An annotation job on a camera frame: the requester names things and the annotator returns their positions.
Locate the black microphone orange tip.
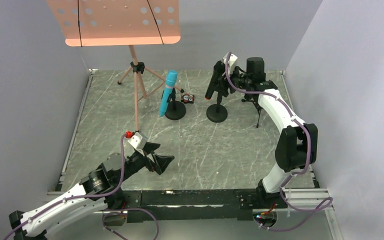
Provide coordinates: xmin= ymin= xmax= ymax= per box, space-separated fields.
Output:
xmin=204 ymin=60 xmax=225 ymax=100

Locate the black shock mount tripod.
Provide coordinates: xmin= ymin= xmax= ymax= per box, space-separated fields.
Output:
xmin=241 ymin=94 xmax=263 ymax=129

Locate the pink music stand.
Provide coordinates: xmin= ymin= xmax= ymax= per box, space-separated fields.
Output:
xmin=46 ymin=0 xmax=181 ymax=130

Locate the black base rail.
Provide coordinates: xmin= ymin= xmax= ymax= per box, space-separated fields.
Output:
xmin=104 ymin=188 xmax=278 ymax=223

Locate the black round-base mic stand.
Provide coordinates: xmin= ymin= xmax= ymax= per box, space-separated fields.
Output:
xmin=164 ymin=88 xmax=186 ymax=121

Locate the blue microphone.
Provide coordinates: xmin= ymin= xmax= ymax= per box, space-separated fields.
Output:
xmin=159 ymin=70 xmax=178 ymax=117

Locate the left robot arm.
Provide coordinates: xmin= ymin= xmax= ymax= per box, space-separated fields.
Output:
xmin=5 ymin=142 xmax=175 ymax=240

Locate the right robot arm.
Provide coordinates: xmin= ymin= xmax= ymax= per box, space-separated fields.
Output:
xmin=211 ymin=54 xmax=318 ymax=198

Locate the black tall mic stand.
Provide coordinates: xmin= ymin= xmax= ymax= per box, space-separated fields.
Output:
xmin=206 ymin=91 xmax=228 ymax=123

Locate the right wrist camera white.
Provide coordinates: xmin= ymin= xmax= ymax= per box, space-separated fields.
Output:
xmin=222 ymin=53 xmax=238 ymax=75

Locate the small red black cube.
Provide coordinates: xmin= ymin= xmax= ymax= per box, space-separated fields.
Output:
xmin=181 ymin=93 xmax=195 ymax=104

